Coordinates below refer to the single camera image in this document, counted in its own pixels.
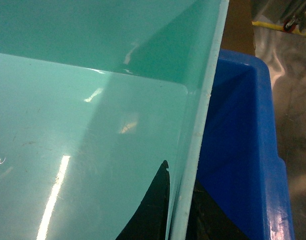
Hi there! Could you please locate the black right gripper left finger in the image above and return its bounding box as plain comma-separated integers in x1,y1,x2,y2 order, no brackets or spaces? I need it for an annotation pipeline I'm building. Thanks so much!
117,160,170,240

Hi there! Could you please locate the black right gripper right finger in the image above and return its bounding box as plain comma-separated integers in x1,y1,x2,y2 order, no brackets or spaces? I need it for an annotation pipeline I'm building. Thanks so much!
186,180,248,240

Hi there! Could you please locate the teal plastic bin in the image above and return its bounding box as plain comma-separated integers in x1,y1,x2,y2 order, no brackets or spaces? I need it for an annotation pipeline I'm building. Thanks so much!
0,0,229,240

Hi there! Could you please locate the large blue plastic crate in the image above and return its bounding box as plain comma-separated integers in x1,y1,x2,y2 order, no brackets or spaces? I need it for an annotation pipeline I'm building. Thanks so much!
197,49,295,240

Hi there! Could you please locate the brown cardboard sheet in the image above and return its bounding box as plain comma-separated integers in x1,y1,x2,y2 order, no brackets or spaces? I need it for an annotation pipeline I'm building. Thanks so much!
221,0,256,56

